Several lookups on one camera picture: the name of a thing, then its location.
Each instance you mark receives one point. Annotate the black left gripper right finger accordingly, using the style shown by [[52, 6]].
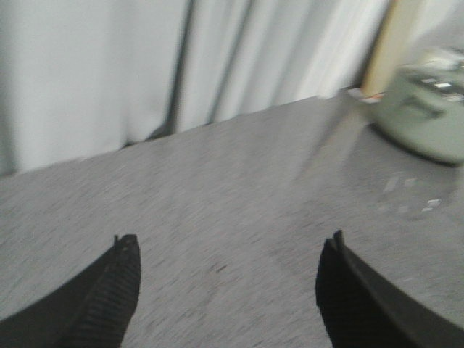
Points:
[[360, 308]]

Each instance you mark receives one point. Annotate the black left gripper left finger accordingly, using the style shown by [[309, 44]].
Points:
[[92, 309]]

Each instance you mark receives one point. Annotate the pale green round device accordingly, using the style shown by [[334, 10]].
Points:
[[422, 106]]

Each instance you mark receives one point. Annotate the grey curtain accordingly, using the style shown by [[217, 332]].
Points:
[[81, 78]]

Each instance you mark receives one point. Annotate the beige wooden post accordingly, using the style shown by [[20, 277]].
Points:
[[395, 33]]

